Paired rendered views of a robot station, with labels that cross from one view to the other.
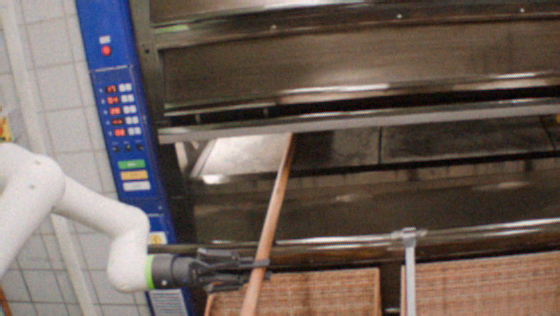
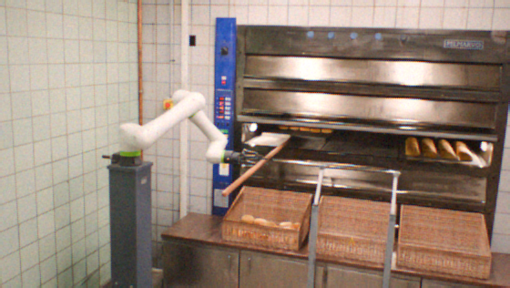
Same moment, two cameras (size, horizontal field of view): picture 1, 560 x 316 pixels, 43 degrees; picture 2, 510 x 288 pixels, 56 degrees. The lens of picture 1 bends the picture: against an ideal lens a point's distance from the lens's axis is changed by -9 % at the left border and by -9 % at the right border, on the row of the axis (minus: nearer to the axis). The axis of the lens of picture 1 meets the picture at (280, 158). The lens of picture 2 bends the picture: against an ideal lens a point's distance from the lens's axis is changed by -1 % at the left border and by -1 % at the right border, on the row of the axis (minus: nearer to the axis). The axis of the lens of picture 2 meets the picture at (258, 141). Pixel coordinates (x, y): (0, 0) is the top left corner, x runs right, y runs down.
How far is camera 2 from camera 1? 1.51 m
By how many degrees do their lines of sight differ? 14
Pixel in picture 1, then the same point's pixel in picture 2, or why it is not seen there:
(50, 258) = (173, 169)
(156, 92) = (239, 104)
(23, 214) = (188, 107)
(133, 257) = (218, 149)
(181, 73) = (250, 98)
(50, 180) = (200, 99)
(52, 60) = (199, 82)
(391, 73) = (330, 111)
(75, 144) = not seen: hidden behind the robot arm
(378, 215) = (315, 170)
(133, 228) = (220, 139)
